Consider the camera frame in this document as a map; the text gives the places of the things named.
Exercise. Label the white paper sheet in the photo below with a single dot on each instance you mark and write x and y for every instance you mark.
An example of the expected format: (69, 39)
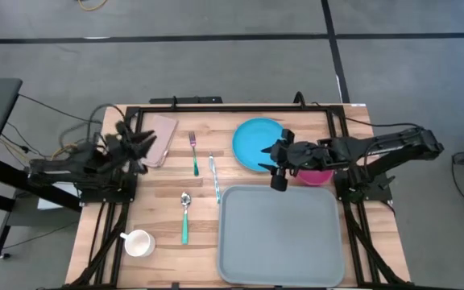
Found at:
(55, 201)

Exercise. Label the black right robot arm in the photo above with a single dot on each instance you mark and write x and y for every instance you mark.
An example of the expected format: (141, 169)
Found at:
(397, 141)

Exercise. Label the black power strip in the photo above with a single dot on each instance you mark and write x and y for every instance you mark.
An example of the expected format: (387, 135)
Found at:
(187, 100)

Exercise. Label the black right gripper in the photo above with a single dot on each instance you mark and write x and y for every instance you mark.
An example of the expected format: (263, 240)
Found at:
(302, 155)

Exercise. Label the black aluminium table frame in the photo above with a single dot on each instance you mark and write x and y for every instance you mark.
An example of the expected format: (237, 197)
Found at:
(236, 108)

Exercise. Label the blue plate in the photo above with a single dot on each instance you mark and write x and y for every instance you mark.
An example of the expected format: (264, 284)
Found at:
(252, 141)

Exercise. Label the grey plastic tray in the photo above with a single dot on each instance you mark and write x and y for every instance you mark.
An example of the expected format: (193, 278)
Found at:
(280, 237)

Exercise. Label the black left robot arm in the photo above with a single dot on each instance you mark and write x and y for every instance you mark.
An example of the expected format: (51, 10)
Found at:
(67, 169)

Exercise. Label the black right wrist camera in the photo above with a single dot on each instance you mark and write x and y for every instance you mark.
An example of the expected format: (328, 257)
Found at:
(279, 181)

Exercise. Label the white mug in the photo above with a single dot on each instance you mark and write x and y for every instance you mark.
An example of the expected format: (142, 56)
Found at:
(140, 243)

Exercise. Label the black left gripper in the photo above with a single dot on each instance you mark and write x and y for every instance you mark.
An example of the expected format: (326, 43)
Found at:
(121, 149)

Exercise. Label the beige cloth napkin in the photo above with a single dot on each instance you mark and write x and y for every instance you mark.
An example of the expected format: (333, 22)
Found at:
(161, 137)

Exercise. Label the pink bowl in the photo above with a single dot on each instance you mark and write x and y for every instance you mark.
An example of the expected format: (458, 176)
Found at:
(316, 178)

